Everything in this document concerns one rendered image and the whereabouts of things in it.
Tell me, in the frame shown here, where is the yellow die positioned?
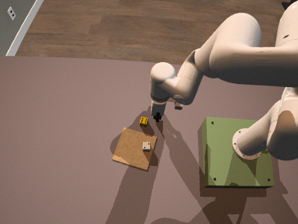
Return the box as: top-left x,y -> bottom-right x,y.
140,117 -> 148,127

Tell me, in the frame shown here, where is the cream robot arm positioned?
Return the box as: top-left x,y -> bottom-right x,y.
150,1 -> 298,161

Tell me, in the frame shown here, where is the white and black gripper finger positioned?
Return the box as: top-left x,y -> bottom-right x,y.
153,113 -> 162,122

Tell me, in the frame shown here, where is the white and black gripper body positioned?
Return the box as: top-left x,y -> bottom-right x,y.
151,99 -> 167,116

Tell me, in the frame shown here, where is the white die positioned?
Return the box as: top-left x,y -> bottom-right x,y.
143,142 -> 151,152

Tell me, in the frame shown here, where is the tan square mat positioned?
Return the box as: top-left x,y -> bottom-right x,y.
113,127 -> 157,170

